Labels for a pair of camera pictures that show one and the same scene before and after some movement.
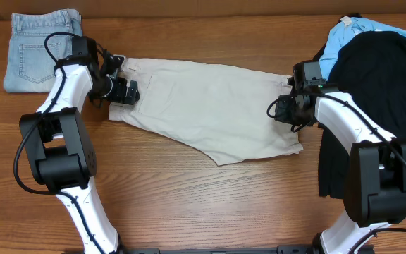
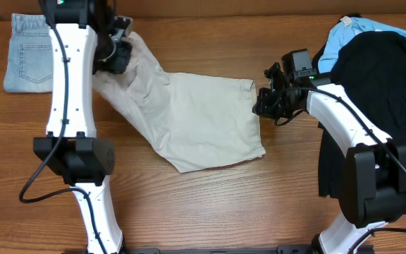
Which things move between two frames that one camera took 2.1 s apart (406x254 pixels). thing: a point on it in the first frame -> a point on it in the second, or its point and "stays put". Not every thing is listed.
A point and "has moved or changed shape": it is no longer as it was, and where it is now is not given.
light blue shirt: (347, 27) stays put
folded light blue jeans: (29, 68) stays put
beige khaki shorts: (225, 116) has moved or changed shape
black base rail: (283, 249) stays put
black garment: (385, 75) stays put
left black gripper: (119, 94) -> (121, 63)
